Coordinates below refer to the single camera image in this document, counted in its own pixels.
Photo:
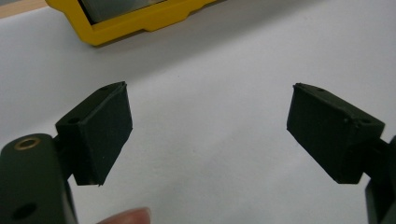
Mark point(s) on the white table mat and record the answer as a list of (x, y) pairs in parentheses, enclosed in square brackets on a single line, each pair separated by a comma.
[(205, 93)]

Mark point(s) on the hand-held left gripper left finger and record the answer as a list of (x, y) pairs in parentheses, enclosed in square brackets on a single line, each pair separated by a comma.
[(99, 137)]

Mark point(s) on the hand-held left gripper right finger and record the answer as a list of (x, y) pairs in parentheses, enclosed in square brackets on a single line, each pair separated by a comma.
[(330, 137)]

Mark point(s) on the yellow black drawer organizer cabinet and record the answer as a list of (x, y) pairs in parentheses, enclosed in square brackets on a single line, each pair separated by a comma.
[(124, 26)]

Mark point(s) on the set of clear drawers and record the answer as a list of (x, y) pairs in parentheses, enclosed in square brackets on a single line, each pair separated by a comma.
[(118, 7)]

